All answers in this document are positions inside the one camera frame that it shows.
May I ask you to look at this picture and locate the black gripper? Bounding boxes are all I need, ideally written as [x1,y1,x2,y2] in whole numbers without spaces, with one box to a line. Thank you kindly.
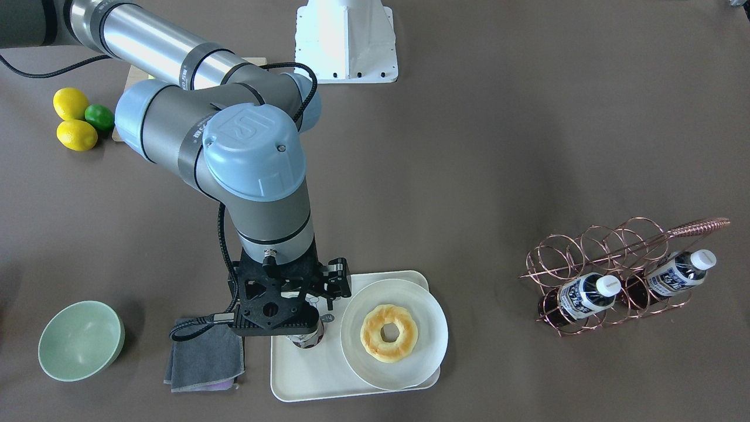
[231,249,352,336]

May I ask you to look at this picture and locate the tea bottle white cap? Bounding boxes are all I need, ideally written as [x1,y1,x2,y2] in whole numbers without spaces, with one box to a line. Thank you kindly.
[287,319,326,348]

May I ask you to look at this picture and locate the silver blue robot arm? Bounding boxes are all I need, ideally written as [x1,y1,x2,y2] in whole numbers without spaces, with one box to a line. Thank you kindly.
[2,1,351,341]

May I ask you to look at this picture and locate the cream serving tray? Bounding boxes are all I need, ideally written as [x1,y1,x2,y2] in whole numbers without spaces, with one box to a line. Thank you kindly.
[270,270,448,401]

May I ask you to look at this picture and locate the tea bottle in rack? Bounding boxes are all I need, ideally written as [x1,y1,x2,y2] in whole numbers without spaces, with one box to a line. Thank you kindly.
[627,249,717,309]
[538,273,622,328]

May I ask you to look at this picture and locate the grey folded cloth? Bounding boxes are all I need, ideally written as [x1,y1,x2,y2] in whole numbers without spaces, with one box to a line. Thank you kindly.
[163,324,246,393]

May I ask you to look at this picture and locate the glazed donut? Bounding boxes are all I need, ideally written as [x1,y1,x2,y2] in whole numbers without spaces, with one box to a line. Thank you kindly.
[360,304,419,363]

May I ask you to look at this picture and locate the white round plate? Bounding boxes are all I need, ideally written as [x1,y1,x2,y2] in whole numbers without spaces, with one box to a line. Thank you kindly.
[340,278,448,390]

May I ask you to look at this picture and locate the green ceramic bowl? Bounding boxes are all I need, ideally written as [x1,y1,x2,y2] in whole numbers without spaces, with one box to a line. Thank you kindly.
[37,300,125,382]

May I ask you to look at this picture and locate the green lime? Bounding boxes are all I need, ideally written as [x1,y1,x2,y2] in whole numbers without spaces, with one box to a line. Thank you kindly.
[84,104,115,132]

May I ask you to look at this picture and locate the whole lemon lower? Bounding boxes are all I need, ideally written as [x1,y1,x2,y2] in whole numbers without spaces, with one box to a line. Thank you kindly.
[56,120,98,151]

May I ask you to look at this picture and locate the whole lemon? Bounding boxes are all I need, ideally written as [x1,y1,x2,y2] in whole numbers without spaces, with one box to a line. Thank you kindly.
[56,120,98,151]
[53,87,90,121]

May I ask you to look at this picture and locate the whole lemon upper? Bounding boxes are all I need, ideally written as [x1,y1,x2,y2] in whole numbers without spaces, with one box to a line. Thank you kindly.
[53,87,90,121]

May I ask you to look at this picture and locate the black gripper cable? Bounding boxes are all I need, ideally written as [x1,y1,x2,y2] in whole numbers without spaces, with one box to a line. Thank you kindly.
[0,53,318,343]

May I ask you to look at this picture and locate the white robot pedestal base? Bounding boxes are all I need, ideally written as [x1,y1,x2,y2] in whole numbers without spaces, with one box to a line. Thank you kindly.
[295,1,399,84]

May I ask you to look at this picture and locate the copper wire bottle rack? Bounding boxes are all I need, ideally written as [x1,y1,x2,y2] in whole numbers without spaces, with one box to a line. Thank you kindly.
[525,217,729,336]

